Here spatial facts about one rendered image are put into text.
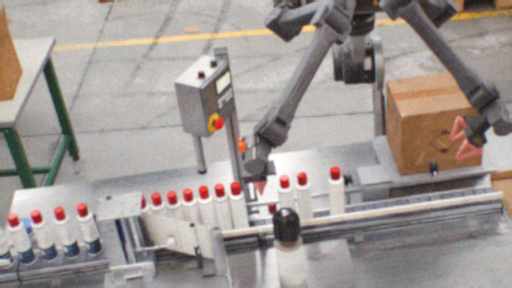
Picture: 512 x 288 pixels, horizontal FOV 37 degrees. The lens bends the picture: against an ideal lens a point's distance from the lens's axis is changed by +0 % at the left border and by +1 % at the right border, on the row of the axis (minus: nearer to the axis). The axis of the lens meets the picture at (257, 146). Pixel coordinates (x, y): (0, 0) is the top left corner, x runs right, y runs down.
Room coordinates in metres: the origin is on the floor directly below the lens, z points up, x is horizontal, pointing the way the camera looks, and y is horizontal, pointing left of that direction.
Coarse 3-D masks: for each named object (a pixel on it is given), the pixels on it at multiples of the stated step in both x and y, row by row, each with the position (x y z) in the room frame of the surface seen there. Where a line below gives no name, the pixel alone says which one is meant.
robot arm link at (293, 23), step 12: (324, 0) 2.12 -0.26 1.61; (336, 0) 2.03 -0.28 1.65; (348, 0) 2.06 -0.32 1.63; (276, 12) 2.31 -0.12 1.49; (288, 12) 2.28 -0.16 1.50; (300, 12) 2.20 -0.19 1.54; (312, 12) 2.13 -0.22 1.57; (336, 12) 1.99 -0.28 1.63; (348, 12) 2.02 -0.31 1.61; (264, 24) 2.32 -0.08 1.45; (276, 24) 2.29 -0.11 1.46; (288, 24) 2.24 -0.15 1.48; (300, 24) 2.20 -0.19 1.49; (336, 24) 1.98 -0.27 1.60; (348, 24) 1.99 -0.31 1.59; (288, 36) 2.29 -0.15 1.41
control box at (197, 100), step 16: (208, 64) 2.06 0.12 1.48; (224, 64) 2.05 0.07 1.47; (176, 80) 1.98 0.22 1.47; (192, 80) 1.97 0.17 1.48; (208, 80) 1.97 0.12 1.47; (192, 96) 1.95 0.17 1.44; (208, 96) 1.95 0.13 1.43; (192, 112) 1.95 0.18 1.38; (208, 112) 1.94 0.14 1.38; (224, 112) 2.01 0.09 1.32; (192, 128) 1.96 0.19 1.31; (208, 128) 1.93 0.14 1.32
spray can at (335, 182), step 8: (336, 168) 1.95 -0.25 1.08; (336, 176) 1.93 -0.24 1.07; (328, 184) 1.94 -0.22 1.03; (336, 184) 1.93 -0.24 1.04; (328, 192) 1.95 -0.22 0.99; (336, 192) 1.93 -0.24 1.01; (336, 200) 1.93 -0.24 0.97; (344, 200) 1.95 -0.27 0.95; (336, 208) 1.93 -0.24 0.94; (344, 208) 1.94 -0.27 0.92
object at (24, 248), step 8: (8, 216) 1.92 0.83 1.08; (16, 216) 1.92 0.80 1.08; (16, 224) 1.91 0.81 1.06; (16, 232) 1.90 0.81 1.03; (24, 232) 1.91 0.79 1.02; (16, 240) 1.90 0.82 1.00; (24, 240) 1.91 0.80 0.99; (16, 248) 1.90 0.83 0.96; (24, 248) 1.90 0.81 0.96; (32, 248) 1.92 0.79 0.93; (24, 256) 1.90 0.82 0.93; (32, 256) 1.91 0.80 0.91; (24, 264) 1.90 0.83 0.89; (32, 264) 1.90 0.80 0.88
